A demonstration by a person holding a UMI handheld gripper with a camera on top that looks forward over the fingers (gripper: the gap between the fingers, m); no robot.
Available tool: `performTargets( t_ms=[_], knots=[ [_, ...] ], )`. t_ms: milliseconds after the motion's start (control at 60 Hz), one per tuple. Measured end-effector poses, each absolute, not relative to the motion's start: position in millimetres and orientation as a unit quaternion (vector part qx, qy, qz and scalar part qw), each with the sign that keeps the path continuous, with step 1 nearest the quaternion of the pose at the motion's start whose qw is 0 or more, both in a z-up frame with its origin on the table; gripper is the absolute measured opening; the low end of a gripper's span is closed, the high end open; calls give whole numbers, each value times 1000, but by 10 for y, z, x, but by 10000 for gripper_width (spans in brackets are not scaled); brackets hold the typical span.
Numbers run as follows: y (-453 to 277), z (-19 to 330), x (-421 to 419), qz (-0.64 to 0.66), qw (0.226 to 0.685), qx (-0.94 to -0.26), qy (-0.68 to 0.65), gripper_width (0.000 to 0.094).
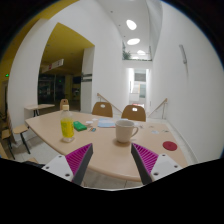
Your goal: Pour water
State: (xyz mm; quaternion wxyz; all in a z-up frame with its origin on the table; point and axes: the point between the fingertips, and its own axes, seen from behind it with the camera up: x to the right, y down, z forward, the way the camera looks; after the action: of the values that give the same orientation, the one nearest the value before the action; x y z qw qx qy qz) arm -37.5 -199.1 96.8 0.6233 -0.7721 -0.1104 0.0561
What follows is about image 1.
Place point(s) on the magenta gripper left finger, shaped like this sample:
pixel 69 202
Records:
pixel 71 167

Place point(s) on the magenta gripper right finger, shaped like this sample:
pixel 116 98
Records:
pixel 152 166

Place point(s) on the red round coaster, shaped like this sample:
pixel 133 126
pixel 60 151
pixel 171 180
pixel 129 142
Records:
pixel 170 146

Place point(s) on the small white card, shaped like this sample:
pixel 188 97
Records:
pixel 155 132

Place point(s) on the plastic bottle with yellow label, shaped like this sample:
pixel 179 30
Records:
pixel 67 124

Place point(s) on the green flat packet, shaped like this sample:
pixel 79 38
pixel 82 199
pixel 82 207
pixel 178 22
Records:
pixel 79 126

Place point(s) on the beige ceramic mug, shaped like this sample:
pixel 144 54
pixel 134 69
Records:
pixel 125 130

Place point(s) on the light blue paper sheets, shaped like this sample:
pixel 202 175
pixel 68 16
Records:
pixel 106 123

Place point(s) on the wooden chair right of pair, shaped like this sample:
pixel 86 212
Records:
pixel 133 112

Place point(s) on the wooden chair of pair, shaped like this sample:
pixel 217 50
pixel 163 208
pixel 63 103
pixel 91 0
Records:
pixel 133 112
pixel 102 109

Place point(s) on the wooden chair left of pair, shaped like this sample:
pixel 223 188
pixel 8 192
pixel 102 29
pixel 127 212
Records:
pixel 102 109

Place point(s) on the wooden chair far background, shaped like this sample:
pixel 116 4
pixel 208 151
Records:
pixel 63 102

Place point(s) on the right stair handrail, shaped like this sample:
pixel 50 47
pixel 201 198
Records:
pixel 162 104

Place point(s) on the stair handrail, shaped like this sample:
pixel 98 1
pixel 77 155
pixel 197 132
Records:
pixel 162 104
pixel 103 99

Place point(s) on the small background table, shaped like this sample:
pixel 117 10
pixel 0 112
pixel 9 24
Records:
pixel 36 108

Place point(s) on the wooden chair at left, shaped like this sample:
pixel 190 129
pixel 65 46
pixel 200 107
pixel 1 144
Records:
pixel 8 131

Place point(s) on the left stair handrail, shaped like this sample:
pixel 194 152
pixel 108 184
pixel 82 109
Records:
pixel 103 99

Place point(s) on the hanging red white sign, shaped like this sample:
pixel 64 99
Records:
pixel 53 65

